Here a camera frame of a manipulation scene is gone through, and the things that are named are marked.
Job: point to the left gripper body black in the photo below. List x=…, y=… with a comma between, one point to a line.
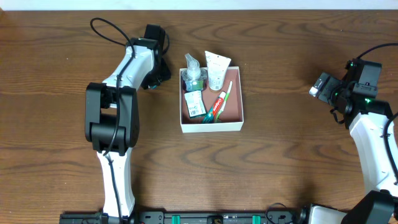
x=162, y=74

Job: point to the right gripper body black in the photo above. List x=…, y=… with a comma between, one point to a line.
x=337, y=101

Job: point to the clear soap pump bottle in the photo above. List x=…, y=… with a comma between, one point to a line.
x=193, y=77

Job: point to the green white soap packet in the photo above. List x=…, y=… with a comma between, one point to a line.
x=195, y=104

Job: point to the white shampoo tube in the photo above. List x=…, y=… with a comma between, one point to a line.
x=217, y=66

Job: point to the green toothpaste tube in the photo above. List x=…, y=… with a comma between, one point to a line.
x=213, y=111

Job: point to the green white toothbrush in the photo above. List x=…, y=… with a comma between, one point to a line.
x=217, y=120

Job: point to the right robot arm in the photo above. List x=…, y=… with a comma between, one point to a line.
x=370, y=124

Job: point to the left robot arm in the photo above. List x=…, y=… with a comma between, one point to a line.
x=112, y=117

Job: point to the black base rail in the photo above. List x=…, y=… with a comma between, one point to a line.
x=270, y=216

